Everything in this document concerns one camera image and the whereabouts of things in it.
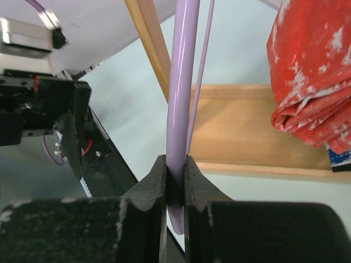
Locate orange white trousers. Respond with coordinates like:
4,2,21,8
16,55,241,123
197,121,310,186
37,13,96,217
267,1,350,154

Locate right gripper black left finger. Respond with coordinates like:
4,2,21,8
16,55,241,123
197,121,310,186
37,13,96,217
1,155,167,262

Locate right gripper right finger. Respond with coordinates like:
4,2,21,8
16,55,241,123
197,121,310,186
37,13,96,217
184,157,350,262

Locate wooden clothes rack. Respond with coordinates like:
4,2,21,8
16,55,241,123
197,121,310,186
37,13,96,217
124,0,351,184

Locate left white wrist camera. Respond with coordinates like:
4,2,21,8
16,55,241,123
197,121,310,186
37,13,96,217
1,17,67,75

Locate blue patterned trousers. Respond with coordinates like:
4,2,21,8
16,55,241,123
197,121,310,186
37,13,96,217
325,144,351,173

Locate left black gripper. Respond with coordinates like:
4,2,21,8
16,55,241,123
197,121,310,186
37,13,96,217
1,70,91,178

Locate purple hanger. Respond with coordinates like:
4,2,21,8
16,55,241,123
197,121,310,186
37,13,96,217
166,1,200,235

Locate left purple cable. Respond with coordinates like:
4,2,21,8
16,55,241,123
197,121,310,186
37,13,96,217
24,0,61,28

